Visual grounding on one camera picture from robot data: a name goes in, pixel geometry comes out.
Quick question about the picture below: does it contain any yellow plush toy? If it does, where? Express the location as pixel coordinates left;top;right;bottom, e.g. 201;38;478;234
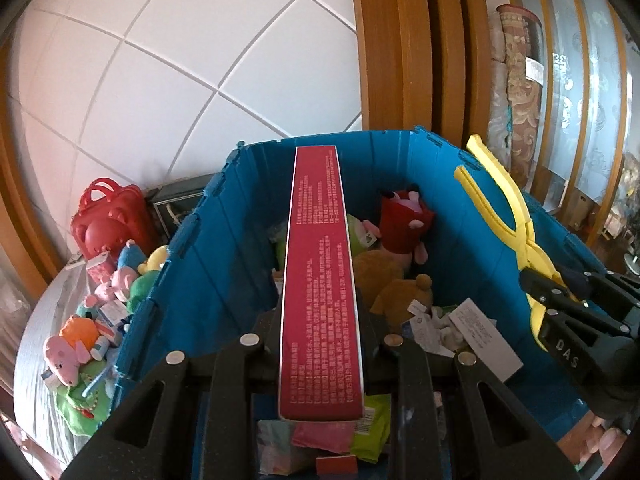
137;246;171;276

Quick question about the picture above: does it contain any curved wooden headboard frame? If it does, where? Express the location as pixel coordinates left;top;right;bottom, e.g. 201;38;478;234
0;45;66;301

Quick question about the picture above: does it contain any frosted glass wooden partition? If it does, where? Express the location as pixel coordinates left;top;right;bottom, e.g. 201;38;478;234
500;0;640;221

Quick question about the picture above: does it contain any person's right hand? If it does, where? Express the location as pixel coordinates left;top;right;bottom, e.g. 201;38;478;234
555;411;640;474

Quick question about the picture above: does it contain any blue plastic crate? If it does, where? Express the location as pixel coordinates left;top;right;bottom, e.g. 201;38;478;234
112;127;623;480

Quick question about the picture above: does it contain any long red box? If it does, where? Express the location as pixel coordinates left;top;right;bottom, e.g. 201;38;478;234
277;145;369;423

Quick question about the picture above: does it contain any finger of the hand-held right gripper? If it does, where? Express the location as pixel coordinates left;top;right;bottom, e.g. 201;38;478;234
557;262;640;306
518;268;583;313

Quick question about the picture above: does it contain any pink pig plush toy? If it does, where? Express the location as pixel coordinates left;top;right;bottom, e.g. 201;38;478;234
82;267;139;309

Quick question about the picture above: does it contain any green wet wipes packet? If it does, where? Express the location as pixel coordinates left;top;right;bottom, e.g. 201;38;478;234
350;394;392;464

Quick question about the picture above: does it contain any green fabric toy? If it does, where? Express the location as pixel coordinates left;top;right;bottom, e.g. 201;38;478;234
54;360;120;437

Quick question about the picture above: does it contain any pile of household clutter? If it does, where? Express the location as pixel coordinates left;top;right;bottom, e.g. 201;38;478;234
597;155;640;276

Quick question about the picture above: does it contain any brown teddy bear plush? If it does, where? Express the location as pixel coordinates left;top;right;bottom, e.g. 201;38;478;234
369;274;434;335

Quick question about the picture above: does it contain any rolled patterned carpet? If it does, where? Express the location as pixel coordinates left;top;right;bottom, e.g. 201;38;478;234
487;4;547;192

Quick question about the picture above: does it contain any pink packet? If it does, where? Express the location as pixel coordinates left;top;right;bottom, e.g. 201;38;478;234
291;422;357;454

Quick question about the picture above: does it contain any red plush toy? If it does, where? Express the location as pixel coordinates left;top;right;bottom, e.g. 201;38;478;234
377;183;436;266

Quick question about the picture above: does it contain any white paper label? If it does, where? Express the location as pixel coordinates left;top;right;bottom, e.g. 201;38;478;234
449;297;524;384

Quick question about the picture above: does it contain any blue hat plush toy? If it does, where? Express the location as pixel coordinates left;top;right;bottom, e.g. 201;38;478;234
117;240;149;281

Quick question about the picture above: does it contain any small red box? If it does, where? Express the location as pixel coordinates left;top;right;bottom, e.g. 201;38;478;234
316;452;359;477

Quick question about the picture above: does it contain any small pink carton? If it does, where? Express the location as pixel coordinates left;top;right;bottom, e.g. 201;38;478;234
86;254;119;287

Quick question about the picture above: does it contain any wooden door frame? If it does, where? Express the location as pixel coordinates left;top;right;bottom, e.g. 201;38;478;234
349;0;506;156

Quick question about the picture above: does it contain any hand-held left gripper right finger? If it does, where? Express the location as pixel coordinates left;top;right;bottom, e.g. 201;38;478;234
356;304;581;480

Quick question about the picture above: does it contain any red plastic toy suitcase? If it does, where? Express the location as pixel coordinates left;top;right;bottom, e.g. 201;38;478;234
70;177;161;262

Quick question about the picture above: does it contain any green round plush toy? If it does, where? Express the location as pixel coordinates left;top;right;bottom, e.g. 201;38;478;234
125;272;162;314

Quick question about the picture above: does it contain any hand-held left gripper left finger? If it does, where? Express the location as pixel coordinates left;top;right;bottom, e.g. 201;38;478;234
60;309;283;480

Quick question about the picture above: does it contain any pink and orange plush toy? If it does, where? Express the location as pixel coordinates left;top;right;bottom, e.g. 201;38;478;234
42;316;102;387

